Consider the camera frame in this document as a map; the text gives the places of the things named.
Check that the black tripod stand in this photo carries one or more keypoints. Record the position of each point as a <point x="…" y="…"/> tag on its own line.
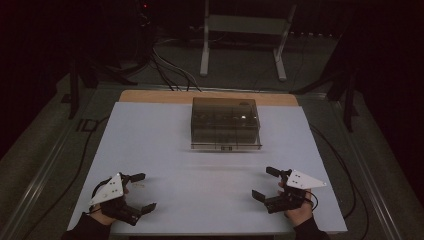
<point x="75" y="90"/>
<point x="348" y="100"/>

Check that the aluminium floor rail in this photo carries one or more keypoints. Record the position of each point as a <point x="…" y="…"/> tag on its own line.
<point x="43" y="180"/>
<point x="363" y="166"/>

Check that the person's right hand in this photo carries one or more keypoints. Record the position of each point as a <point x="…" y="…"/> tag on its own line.
<point x="300" y="216"/>

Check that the smoky translucent plastic lidded box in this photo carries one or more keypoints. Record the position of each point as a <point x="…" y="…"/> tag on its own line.
<point x="225" y="123"/>

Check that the person's left hand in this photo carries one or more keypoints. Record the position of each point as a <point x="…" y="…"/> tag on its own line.
<point x="105" y="220"/>

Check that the dark device with red light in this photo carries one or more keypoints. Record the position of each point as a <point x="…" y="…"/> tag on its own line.
<point x="145" y="11"/>

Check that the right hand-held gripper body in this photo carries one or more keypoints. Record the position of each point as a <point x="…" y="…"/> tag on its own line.
<point x="301" y="181"/>

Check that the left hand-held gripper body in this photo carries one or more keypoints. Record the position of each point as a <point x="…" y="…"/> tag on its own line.
<point x="110" y="191"/>

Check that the white metal stand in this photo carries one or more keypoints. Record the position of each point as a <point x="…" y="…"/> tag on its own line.
<point x="245" y="25"/>

